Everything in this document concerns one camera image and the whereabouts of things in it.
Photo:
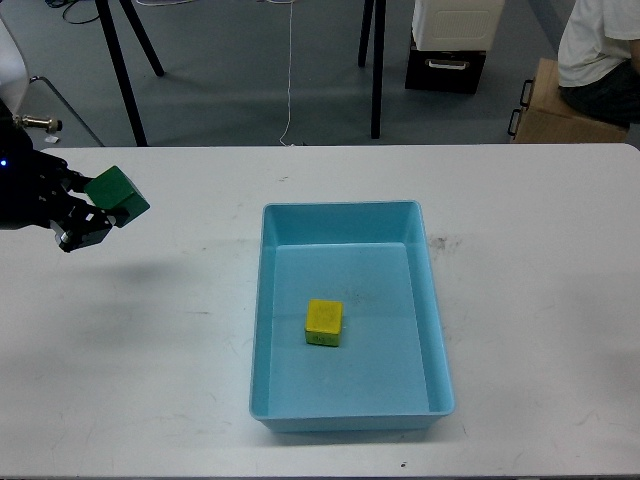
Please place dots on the yellow wooden block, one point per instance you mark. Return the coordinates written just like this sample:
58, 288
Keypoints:
323, 323

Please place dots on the seated person white shirt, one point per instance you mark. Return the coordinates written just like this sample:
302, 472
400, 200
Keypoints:
598, 60

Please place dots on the green wooden block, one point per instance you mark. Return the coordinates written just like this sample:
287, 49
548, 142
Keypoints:
113, 192

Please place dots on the white appliance box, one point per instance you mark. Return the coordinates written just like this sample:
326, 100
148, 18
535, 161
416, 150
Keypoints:
464, 25

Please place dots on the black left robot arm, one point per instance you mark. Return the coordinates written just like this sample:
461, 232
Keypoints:
14, 137

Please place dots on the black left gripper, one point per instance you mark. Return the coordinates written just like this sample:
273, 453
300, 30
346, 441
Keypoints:
35, 191

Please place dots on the blue plastic tray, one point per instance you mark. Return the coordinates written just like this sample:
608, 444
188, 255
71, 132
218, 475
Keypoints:
391, 369

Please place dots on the black tripod legs right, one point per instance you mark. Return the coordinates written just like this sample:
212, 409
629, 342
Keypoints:
372, 33

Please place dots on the black storage box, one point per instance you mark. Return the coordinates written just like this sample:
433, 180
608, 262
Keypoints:
444, 71

